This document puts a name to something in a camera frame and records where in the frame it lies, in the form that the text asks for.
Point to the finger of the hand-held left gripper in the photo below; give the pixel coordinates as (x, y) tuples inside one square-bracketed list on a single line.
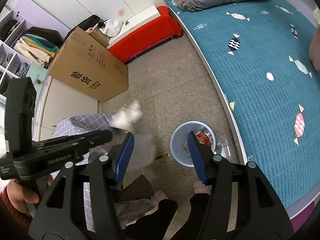
[(85, 133), (95, 140)]

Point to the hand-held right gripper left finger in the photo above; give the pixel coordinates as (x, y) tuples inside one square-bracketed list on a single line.
[(123, 155)]

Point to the blue plastic bucket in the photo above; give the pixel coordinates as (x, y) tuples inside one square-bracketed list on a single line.
[(178, 140)]

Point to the lilac stair shelf cabinet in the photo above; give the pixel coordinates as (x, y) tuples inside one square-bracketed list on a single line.
[(15, 12)]

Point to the red snack packet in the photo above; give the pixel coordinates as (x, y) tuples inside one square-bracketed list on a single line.
[(203, 138)]

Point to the white plastic bag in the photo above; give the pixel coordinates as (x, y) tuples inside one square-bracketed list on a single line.
[(112, 27)]

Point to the person's left forearm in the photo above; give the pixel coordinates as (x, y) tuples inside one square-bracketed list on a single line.
[(12, 213)]

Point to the pink hanging garment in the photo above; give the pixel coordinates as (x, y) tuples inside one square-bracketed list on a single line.
[(315, 52)]

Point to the red bench white top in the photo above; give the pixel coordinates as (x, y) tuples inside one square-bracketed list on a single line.
[(147, 32)]

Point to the large cardboard box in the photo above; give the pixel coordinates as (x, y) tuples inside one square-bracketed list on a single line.
[(87, 65)]

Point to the grey checked tablecloth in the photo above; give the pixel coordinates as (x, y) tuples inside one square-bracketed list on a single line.
[(82, 122)]

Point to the pink slipper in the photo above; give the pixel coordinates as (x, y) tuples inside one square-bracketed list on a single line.
[(158, 197), (202, 187)]

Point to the person's left hand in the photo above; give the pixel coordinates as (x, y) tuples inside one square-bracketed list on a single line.
[(22, 192)]

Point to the black clothes bundle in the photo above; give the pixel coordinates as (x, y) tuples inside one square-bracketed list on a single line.
[(8, 28)]

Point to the cream hanging jacket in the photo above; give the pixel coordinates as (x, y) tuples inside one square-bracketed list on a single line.
[(32, 51)]

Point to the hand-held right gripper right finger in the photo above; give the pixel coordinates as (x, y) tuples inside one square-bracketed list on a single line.
[(197, 157)]

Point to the bed with teal sheet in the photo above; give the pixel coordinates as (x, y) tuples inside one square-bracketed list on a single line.
[(220, 90)]

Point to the grey patterned cloth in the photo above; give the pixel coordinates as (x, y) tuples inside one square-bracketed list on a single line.
[(135, 211)]

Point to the person's black trousers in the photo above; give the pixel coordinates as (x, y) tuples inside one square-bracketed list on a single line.
[(165, 217)]

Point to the teal hanging garment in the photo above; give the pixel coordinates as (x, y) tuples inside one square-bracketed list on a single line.
[(47, 45)]

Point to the black hanging coat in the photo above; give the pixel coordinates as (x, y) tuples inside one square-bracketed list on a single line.
[(47, 33)]

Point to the white low cabinet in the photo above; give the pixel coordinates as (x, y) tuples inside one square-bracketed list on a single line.
[(67, 100)]

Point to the folded grey clothes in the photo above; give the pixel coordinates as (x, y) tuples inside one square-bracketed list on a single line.
[(7, 59), (23, 70)]

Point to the dark dotted cushion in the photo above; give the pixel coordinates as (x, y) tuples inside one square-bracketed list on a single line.
[(136, 187)]

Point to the black bag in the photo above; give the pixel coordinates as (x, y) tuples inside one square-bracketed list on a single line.
[(88, 21)]

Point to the white tissue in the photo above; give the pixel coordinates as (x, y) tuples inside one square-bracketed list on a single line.
[(127, 116)]

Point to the small cardboard box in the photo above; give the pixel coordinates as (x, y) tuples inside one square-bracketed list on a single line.
[(100, 36)]

